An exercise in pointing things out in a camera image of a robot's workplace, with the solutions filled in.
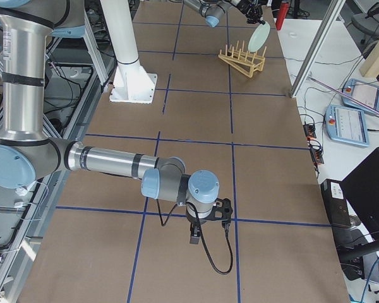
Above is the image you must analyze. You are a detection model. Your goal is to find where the blue front tape line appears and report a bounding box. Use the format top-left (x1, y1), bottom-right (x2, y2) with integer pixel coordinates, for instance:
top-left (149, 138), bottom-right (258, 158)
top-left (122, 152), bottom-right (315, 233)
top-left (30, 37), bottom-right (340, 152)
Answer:
top-left (126, 3), bottom-right (184, 303)

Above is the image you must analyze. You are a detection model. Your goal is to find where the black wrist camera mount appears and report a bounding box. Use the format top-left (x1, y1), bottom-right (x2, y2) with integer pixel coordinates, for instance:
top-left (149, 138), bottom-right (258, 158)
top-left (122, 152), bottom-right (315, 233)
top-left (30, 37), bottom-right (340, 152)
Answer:
top-left (205, 198), bottom-right (233, 222)

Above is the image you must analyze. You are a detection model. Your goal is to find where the light green ceramic plate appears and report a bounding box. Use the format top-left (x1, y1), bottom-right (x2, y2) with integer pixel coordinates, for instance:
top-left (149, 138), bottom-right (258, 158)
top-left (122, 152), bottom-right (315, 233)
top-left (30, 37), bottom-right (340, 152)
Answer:
top-left (248, 22), bottom-right (270, 52)

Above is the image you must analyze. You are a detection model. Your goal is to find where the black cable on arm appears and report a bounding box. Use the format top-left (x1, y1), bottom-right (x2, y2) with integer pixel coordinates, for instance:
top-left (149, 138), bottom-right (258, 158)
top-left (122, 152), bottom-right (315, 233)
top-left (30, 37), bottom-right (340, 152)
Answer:
top-left (156, 198), bottom-right (234, 275)

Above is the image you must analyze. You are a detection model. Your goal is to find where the aluminium frame post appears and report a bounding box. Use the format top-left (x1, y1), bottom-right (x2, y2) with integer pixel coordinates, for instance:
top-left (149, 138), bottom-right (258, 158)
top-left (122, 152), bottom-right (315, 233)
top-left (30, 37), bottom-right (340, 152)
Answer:
top-left (290, 0), bottom-right (346, 98)

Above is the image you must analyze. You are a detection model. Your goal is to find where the wooden dish rack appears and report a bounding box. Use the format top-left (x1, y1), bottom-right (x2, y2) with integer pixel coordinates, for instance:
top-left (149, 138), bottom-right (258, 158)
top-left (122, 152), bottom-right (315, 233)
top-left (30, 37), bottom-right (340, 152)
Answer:
top-left (218, 41), bottom-right (267, 78)

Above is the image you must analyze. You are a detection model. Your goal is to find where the black power strip right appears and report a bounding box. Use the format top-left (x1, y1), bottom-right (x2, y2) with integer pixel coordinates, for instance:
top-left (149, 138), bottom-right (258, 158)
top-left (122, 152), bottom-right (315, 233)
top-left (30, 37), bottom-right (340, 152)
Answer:
top-left (310, 145), bottom-right (324, 165)

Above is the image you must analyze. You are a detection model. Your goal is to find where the blue centre tape line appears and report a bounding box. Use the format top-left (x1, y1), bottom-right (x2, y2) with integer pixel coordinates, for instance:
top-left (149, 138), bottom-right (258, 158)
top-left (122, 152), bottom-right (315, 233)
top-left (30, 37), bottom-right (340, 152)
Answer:
top-left (85, 133), bottom-right (308, 150)

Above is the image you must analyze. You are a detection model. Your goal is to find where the blue right tape line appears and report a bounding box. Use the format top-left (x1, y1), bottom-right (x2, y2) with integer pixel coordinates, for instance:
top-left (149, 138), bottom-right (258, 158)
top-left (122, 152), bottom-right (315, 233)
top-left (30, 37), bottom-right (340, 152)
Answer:
top-left (55, 205), bottom-right (331, 228)

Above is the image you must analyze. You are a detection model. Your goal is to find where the black monitor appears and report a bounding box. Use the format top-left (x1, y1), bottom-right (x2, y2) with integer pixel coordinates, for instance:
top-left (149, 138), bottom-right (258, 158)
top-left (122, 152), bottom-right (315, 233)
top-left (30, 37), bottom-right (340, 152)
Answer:
top-left (340, 147), bottom-right (379, 232)

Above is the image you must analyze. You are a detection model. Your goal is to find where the blue teach pendant far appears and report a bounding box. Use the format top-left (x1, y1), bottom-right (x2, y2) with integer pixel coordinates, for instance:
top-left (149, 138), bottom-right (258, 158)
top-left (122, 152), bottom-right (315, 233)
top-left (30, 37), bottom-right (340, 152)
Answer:
top-left (342, 78), bottom-right (379, 110)

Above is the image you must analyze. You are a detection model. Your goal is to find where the black power strip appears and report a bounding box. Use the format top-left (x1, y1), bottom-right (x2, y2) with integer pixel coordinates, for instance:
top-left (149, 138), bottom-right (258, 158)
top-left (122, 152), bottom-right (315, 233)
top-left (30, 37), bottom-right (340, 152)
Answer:
top-left (310, 145), bottom-right (324, 165)
top-left (303, 123), bottom-right (316, 140)

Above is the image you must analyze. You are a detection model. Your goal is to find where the blue teach pendant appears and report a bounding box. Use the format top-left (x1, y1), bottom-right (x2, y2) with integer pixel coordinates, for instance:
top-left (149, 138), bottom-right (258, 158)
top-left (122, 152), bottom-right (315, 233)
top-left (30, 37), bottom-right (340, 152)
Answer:
top-left (342, 78), bottom-right (379, 110)
top-left (325, 105), bottom-right (370, 147)

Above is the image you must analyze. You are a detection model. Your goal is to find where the blue teach pendant near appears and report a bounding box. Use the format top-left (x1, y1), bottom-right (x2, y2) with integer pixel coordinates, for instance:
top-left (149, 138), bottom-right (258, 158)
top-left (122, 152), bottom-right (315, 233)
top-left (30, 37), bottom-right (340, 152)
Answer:
top-left (325, 105), bottom-right (370, 147)

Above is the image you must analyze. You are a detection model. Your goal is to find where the aluminium frame rail structure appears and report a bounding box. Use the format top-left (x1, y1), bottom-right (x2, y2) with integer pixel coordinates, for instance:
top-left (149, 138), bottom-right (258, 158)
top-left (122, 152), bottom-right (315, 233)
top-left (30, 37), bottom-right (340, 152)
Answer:
top-left (0, 12), bottom-right (108, 291)

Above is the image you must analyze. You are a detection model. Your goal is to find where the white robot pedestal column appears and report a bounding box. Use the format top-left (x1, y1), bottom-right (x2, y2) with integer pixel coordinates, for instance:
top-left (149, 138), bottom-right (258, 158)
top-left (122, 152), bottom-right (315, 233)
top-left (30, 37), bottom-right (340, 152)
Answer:
top-left (100, 0), bottom-right (157, 104)

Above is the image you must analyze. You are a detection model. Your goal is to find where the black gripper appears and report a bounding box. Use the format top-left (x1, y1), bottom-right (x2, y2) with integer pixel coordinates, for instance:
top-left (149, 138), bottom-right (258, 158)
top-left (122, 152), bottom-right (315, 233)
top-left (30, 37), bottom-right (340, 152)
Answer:
top-left (238, 0), bottom-right (263, 23)
top-left (186, 211), bottom-right (207, 245)

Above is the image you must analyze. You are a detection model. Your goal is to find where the blue tape line near rack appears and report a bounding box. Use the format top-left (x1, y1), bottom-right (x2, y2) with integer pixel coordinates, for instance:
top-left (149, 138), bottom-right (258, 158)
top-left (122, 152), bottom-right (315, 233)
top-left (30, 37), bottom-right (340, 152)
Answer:
top-left (138, 50), bottom-right (285, 59)

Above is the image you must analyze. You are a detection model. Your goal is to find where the blue tape line crosswise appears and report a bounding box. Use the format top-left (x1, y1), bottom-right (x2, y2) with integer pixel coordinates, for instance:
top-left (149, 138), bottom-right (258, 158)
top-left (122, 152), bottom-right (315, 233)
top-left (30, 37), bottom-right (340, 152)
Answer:
top-left (226, 12), bottom-right (242, 303)

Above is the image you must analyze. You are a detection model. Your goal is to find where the red cylinder bottle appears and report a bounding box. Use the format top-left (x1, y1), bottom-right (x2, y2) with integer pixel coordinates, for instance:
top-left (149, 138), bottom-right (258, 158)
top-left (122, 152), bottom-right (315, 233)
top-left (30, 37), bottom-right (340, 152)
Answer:
top-left (275, 0), bottom-right (290, 31)

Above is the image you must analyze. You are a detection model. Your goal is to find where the black equipment box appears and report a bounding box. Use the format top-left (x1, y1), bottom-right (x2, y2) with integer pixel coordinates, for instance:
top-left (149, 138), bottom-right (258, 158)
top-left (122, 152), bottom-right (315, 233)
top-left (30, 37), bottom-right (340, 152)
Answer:
top-left (320, 179), bottom-right (361, 229)

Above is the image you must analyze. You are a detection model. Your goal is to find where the black power strip left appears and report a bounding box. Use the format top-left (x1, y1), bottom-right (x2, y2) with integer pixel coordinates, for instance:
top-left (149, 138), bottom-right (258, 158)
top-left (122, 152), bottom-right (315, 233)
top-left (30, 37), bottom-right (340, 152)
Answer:
top-left (303, 123), bottom-right (316, 140)

